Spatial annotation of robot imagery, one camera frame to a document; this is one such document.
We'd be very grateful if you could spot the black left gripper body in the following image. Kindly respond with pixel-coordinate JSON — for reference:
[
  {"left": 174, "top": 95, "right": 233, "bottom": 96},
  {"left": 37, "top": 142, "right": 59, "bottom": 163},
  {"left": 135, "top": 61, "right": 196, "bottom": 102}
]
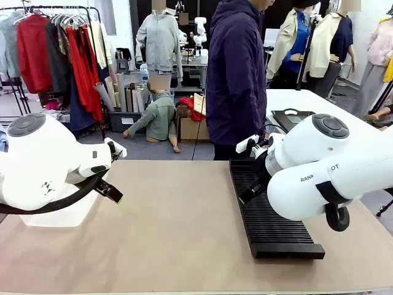
[{"left": 95, "top": 178, "right": 114, "bottom": 197}]

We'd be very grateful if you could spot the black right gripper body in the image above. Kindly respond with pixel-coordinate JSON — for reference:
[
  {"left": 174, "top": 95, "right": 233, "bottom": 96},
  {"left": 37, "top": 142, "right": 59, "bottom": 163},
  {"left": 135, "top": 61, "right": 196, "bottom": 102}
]
[{"left": 249, "top": 153, "right": 274, "bottom": 193}]

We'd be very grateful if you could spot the black slotted PCB rack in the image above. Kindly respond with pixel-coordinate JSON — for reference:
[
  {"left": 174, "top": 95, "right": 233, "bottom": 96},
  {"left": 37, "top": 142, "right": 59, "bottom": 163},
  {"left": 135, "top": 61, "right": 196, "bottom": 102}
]
[{"left": 229, "top": 157, "right": 325, "bottom": 259}]

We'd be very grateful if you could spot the clear plastic storage box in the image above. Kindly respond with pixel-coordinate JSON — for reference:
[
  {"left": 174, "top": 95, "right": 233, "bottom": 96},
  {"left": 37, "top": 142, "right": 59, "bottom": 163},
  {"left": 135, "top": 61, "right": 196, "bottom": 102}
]
[{"left": 18, "top": 184, "right": 102, "bottom": 228}]

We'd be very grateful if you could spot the grey storage bin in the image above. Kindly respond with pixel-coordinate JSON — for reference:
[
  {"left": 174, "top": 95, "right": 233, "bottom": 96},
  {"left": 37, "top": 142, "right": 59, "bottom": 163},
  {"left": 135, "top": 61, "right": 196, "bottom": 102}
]
[{"left": 107, "top": 110, "right": 145, "bottom": 133}]

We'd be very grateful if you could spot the navy garment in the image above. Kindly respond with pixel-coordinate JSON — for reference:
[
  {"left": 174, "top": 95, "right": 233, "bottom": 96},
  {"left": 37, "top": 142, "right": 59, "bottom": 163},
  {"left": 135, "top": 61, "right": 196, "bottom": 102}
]
[{"left": 69, "top": 72, "right": 96, "bottom": 133}]

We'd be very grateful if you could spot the white table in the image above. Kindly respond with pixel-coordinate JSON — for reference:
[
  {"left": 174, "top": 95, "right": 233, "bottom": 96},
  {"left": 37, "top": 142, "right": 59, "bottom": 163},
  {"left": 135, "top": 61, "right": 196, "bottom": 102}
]
[{"left": 265, "top": 88, "right": 393, "bottom": 145}]

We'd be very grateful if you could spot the cardboard box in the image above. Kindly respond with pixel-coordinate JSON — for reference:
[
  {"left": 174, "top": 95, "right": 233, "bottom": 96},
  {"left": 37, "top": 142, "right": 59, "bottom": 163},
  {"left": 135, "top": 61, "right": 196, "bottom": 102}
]
[{"left": 177, "top": 115, "right": 211, "bottom": 143}]

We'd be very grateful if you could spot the grey paper roll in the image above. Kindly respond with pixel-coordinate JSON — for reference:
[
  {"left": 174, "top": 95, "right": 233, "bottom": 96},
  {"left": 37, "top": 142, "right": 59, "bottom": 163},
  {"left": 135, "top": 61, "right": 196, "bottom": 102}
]
[{"left": 93, "top": 81, "right": 116, "bottom": 113}]

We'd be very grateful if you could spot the seated mannequin in green jacket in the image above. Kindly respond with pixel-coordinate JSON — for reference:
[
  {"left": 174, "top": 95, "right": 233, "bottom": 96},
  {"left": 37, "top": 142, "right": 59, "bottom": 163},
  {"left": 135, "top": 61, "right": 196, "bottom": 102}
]
[{"left": 122, "top": 75, "right": 182, "bottom": 154}]

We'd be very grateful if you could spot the beige paper roll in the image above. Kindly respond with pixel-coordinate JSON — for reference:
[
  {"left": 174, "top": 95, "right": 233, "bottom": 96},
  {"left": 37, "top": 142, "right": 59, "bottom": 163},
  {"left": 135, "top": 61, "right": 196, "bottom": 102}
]
[{"left": 115, "top": 72, "right": 127, "bottom": 113}]

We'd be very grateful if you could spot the red cloth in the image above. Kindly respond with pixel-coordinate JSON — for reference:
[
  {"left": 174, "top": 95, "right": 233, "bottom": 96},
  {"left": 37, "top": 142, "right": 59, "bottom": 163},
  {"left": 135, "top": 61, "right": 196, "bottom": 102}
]
[{"left": 179, "top": 96, "right": 207, "bottom": 122}]

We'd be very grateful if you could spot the cream paper roll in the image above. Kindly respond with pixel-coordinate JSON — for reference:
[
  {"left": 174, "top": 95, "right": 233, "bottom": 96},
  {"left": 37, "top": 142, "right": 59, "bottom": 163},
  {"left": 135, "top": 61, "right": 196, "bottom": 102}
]
[{"left": 104, "top": 76, "right": 118, "bottom": 108}]

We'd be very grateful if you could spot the person in purple jacket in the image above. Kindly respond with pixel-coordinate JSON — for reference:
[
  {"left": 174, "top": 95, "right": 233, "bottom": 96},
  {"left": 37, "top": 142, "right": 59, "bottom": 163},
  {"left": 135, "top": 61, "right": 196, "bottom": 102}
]
[{"left": 205, "top": 0, "right": 271, "bottom": 161}]

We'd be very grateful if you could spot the red dress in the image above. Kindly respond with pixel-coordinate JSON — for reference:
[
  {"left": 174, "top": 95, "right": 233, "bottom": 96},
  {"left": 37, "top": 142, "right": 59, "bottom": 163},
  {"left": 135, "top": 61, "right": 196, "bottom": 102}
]
[{"left": 66, "top": 26, "right": 104, "bottom": 123}]

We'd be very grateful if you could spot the black chair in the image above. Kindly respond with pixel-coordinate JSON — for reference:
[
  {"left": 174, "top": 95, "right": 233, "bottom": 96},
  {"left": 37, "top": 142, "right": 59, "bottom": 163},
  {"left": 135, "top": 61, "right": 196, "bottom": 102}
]
[{"left": 317, "top": 61, "right": 342, "bottom": 99}]

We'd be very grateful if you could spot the black floor tripod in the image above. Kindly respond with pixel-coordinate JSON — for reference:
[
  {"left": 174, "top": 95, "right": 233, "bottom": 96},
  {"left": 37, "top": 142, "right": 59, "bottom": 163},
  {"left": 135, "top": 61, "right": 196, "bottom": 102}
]
[{"left": 376, "top": 196, "right": 393, "bottom": 218}]

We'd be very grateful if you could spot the black tripod pole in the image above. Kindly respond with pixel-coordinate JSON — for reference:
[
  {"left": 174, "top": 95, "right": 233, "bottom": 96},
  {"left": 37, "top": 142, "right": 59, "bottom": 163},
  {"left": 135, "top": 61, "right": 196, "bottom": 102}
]
[{"left": 295, "top": 14, "right": 319, "bottom": 92}]

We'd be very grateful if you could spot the dark grey garment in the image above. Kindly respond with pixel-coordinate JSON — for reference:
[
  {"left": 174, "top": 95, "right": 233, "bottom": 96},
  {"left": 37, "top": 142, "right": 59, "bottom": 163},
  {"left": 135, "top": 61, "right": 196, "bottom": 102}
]
[{"left": 45, "top": 20, "right": 72, "bottom": 98}]

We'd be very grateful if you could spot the cream garment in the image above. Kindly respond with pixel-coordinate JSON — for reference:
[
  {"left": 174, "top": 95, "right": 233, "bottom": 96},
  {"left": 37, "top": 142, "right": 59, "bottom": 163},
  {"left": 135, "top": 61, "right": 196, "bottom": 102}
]
[{"left": 88, "top": 20, "right": 109, "bottom": 71}]

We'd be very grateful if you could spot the mannequin beige jacket blue shirt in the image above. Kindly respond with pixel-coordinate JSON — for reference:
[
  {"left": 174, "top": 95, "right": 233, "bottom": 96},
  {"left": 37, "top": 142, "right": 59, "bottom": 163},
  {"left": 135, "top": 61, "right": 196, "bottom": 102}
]
[{"left": 266, "top": 0, "right": 314, "bottom": 81}]

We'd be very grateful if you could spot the mannequin cream jacket navy shirt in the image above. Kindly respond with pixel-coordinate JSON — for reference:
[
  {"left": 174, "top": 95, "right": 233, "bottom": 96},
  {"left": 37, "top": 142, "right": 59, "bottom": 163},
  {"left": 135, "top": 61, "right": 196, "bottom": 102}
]
[{"left": 306, "top": 0, "right": 359, "bottom": 80}]

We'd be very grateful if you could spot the red jacket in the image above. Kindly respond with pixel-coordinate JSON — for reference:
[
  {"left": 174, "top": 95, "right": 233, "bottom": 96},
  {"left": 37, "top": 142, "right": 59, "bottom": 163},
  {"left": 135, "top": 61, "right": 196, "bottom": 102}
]
[{"left": 17, "top": 14, "right": 53, "bottom": 95}]

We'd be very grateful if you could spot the mannequin in grey hoodie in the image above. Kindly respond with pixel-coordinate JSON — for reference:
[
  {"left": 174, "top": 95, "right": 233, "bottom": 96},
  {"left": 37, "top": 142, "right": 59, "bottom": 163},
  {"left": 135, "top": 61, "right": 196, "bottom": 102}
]
[{"left": 134, "top": 0, "right": 184, "bottom": 82}]

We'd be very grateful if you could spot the mannequin in pink top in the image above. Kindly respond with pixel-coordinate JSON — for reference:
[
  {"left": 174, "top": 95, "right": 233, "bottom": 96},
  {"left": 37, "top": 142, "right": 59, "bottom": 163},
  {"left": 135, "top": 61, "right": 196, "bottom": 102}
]
[{"left": 351, "top": 17, "right": 393, "bottom": 120}]

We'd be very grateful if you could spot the light grey garment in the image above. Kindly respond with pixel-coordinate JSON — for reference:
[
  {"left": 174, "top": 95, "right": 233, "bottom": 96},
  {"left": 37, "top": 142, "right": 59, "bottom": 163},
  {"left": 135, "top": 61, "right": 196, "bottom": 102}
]
[{"left": 0, "top": 11, "right": 23, "bottom": 78}]

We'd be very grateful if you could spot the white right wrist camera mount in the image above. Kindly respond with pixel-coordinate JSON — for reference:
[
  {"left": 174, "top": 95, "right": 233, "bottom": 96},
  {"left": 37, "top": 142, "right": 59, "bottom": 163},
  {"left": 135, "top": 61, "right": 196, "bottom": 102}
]
[{"left": 235, "top": 134, "right": 268, "bottom": 155}]

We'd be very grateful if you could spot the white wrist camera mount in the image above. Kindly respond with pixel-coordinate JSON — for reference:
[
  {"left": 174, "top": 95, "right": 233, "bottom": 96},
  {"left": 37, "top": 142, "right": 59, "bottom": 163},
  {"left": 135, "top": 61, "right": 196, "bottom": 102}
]
[
  {"left": 103, "top": 137, "right": 128, "bottom": 159},
  {"left": 235, "top": 134, "right": 268, "bottom": 155}
]

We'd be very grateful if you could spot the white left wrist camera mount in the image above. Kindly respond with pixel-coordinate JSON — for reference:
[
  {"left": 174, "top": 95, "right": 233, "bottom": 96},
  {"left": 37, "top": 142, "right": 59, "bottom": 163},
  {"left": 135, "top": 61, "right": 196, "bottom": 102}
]
[{"left": 103, "top": 137, "right": 128, "bottom": 159}]

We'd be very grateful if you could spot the black left arm cable sleeve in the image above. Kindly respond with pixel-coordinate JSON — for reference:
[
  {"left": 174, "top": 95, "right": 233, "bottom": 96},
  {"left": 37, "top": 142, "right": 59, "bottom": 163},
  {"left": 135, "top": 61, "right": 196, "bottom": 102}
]
[{"left": 0, "top": 171, "right": 109, "bottom": 216}]

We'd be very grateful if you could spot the black clothes rack frame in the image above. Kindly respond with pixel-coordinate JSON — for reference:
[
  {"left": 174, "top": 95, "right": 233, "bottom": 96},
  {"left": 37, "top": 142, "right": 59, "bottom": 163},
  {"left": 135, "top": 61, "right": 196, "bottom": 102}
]
[{"left": 0, "top": 5, "right": 107, "bottom": 141}]

